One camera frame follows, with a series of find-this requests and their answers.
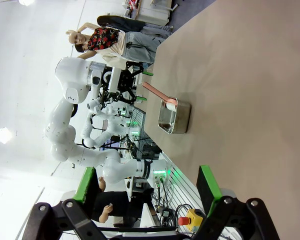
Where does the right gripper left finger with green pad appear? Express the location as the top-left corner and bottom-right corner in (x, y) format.
(22, 166), (108, 240)

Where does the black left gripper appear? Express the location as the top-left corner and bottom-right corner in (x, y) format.
(114, 60), (155, 105)

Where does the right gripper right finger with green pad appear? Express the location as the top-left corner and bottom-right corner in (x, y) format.
(193, 164), (281, 240)

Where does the seated person in black shirt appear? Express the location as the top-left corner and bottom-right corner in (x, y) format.
(91, 176), (146, 228)

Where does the yellow emergency stop button box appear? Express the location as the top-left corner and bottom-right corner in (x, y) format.
(177, 208), (204, 233)

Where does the rectangular stainless steel container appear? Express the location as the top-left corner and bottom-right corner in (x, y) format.
(157, 97), (192, 135)

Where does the person in floral top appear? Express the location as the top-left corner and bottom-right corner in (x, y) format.
(66, 21), (157, 65)

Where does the person in black top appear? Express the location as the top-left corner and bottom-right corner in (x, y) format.
(96, 14), (174, 39)

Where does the pink handled lint roller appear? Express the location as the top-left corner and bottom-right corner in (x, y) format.
(142, 81), (178, 111)

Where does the aluminium profile base frame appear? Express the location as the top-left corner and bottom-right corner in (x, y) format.
(149, 149), (209, 240)

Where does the black cable bundle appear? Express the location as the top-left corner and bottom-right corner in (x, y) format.
(153, 182), (192, 227)

